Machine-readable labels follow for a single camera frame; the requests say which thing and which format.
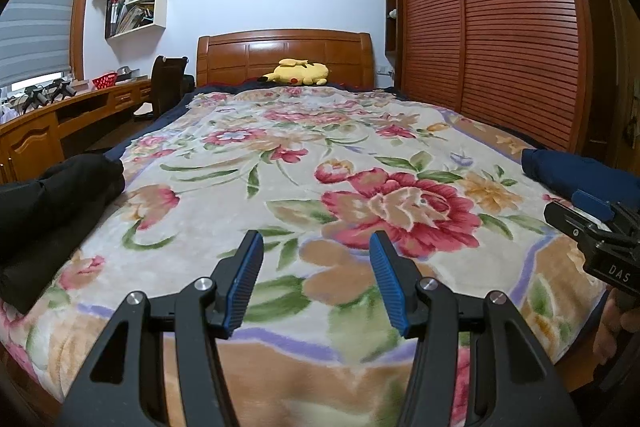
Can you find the wooden desk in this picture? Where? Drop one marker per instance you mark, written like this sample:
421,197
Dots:
30,142

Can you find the wooden bed headboard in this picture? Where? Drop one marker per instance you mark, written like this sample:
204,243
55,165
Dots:
235,59

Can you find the person's right hand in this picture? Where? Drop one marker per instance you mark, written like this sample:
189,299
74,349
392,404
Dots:
605,327

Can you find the red basket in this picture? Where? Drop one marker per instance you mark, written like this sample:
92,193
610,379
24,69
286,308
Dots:
104,81

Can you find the row of binders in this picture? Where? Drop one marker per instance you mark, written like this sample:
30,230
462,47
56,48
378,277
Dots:
112,19

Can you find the grey desk item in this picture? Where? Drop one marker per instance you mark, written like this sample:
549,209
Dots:
126,74

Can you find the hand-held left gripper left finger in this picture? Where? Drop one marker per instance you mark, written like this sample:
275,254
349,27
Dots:
245,287

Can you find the window with grey blind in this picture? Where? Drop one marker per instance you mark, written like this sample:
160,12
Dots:
35,7

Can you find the white wall shelf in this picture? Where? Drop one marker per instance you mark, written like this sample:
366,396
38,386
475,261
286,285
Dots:
159,12

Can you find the black clothes pile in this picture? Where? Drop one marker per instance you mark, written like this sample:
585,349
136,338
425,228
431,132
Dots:
45,217

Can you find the wooden louvred wardrobe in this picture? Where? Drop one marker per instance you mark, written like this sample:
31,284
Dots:
500,22

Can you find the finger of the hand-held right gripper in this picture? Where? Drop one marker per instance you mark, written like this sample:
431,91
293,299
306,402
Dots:
592,203
567,222

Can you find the floral blanket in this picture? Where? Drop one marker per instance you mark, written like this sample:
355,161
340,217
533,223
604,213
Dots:
250,187

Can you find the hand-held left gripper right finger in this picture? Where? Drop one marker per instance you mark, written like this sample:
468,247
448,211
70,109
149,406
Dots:
387,287

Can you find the yellow plush toy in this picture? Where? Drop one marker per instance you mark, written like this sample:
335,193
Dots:
300,73

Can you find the black hand-held gripper on desk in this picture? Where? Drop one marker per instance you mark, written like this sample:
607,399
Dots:
34,97
62,89

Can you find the black office chair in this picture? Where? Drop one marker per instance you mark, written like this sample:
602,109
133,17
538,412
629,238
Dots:
167,87

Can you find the blue suit jacket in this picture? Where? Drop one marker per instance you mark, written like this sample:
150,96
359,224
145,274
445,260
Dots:
575,174

